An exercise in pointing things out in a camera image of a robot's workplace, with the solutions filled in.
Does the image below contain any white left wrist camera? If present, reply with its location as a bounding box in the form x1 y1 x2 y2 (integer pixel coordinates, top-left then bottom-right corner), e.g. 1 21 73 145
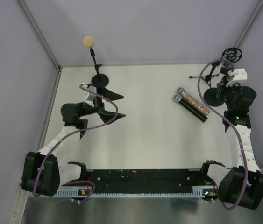
80 83 97 106

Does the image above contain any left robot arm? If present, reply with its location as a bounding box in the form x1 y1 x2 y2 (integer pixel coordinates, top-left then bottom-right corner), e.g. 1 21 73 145
21 84 125 197

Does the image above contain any cream yellow microphone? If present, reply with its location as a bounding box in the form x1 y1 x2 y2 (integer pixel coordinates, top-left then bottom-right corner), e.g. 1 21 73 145
83 36 95 49

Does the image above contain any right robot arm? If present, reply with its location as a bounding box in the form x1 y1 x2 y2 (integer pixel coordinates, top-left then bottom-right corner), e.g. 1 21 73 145
199 83 263 210

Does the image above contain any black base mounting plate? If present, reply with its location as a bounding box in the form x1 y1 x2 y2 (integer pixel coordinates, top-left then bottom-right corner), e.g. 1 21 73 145
81 169 214 194

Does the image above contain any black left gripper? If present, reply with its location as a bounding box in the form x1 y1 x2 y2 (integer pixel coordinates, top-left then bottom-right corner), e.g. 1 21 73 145
78 84 125 124

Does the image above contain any glitter rhinestone microphone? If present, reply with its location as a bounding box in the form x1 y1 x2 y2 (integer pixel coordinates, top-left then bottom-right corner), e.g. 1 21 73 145
176 87 210 116

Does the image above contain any black round-base mic stand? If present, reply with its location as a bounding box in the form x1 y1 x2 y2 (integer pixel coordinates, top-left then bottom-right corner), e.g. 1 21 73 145
90 48 109 87

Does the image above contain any grey microphone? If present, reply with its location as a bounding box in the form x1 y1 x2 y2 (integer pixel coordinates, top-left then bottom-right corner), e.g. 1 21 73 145
173 94 207 122

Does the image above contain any black tripod shock-mount stand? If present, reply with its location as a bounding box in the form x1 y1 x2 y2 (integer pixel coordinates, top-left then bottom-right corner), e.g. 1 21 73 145
201 47 242 88

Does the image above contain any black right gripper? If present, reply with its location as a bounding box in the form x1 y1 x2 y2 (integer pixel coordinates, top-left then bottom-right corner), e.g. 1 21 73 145
217 79 242 111

